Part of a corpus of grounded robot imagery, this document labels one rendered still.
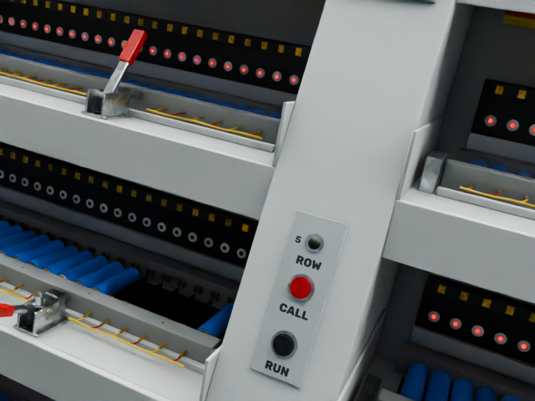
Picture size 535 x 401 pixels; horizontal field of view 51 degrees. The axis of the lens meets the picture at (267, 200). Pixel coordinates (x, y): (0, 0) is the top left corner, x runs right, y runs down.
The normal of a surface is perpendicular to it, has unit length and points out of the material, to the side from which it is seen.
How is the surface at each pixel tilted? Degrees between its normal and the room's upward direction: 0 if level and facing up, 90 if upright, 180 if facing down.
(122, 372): 19
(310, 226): 90
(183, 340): 109
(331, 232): 90
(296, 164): 90
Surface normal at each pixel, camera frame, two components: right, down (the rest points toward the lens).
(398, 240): -0.38, 0.19
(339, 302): -0.30, -0.13
